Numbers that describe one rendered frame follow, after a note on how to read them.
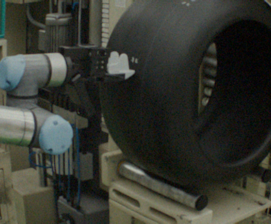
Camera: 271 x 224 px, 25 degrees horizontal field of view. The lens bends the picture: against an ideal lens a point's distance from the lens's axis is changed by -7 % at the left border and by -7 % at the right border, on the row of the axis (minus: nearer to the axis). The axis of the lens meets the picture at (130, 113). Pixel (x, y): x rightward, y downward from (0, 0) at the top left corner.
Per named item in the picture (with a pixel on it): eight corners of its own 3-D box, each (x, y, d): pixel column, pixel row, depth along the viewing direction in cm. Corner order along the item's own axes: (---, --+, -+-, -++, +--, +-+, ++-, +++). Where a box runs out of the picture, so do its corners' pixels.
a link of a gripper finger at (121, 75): (129, 74, 151) (98, 76, 146) (128, 80, 151) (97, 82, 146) (116, 70, 155) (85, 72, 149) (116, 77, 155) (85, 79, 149)
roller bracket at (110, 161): (101, 184, 192) (100, 153, 190) (198, 156, 216) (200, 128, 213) (107, 188, 190) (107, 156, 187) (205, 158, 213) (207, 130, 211)
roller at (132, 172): (119, 177, 193) (113, 166, 191) (130, 168, 195) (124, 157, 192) (199, 214, 167) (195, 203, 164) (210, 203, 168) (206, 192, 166)
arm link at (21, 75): (-7, 90, 139) (-4, 53, 137) (33, 87, 145) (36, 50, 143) (8, 97, 133) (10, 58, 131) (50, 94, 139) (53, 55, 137)
